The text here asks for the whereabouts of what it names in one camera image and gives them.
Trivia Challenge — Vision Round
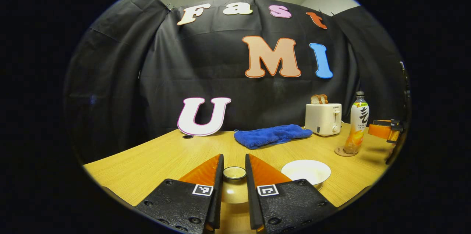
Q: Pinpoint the white toaster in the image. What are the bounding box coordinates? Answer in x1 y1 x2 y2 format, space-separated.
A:
305 103 342 137

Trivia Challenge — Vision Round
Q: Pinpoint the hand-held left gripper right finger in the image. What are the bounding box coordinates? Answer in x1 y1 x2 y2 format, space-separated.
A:
245 154 337 234

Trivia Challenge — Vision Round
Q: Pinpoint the black backdrop cloth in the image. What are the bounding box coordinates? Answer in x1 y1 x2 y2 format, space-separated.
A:
63 0 410 164

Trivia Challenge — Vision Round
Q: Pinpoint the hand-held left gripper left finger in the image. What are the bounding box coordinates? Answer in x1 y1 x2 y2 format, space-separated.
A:
134 154 224 234

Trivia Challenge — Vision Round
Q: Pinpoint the plastic water bottle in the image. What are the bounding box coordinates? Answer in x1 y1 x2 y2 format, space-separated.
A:
344 91 370 155

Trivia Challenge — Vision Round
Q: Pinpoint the white teacup lid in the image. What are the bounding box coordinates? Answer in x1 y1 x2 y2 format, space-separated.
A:
221 166 249 205

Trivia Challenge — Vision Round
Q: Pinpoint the blue towel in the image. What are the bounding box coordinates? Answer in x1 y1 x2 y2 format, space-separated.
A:
234 124 313 149

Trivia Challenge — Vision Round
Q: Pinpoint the round wooden coaster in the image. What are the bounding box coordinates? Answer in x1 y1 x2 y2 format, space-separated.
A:
334 146 358 157

